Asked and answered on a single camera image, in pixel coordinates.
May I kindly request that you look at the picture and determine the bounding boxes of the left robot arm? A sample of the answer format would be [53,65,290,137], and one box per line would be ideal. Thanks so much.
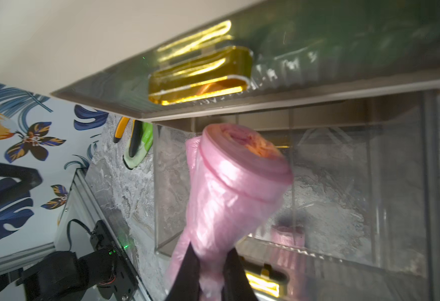
[0,163,43,206]

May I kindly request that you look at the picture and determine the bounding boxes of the yellow handled pliers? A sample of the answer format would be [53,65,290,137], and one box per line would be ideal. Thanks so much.
[113,117,130,144]

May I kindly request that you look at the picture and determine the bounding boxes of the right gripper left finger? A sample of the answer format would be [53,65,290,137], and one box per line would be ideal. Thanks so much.
[165,244,201,301]

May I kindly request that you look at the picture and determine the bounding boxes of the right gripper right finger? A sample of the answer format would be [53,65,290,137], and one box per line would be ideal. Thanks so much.
[221,248,258,301]

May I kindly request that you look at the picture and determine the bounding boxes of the green black work glove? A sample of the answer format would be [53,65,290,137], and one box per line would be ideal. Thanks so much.
[123,120,154,170]

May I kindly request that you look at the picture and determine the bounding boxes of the pink bag roll three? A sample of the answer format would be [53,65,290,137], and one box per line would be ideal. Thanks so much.
[165,123,294,300]

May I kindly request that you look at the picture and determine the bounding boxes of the pink bag roll two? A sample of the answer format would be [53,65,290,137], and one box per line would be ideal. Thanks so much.
[270,225,306,300]

